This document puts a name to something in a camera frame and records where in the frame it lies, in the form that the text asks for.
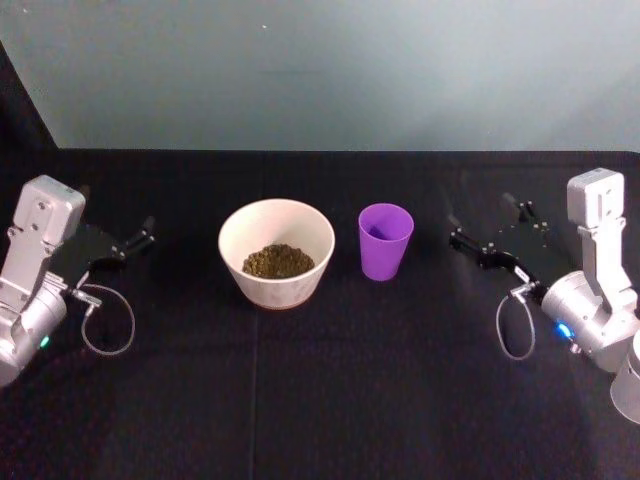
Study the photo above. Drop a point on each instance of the cream bowl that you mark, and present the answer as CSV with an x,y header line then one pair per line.
x,y
305,235

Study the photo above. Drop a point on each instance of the purple plastic cup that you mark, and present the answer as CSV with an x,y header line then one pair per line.
x,y
381,260

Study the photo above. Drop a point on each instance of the black table cloth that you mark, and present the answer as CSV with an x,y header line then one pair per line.
x,y
320,390

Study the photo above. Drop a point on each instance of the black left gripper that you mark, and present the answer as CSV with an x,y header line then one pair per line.
x,y
82,252

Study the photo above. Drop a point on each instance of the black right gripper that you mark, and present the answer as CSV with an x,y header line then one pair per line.
x,y
542,255

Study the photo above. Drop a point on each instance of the black side screen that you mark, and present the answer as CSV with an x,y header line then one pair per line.
x,y
20,100

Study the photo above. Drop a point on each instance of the green beans heap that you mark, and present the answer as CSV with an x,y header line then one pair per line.
x,y
278,260

